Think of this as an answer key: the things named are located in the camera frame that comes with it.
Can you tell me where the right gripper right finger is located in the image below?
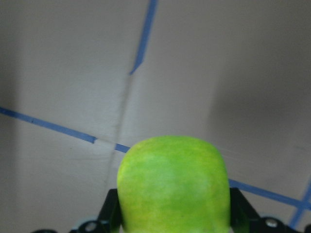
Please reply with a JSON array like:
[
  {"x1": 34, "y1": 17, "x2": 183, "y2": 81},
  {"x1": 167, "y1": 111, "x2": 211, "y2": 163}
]
[{"x1": 230, "y1": 188, "x2": 260, "y2": 233}]

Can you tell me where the green apple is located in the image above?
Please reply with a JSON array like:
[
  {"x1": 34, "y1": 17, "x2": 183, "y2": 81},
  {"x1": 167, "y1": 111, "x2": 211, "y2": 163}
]
[{"x1": 117, "y1": 136, "x2": 230, "y2": 233}]

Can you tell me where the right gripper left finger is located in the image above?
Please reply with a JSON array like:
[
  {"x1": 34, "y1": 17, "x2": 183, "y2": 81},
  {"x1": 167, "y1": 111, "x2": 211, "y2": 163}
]
[{"x1": 97, "y1": 189, "x2": 122, "y2": 233}]

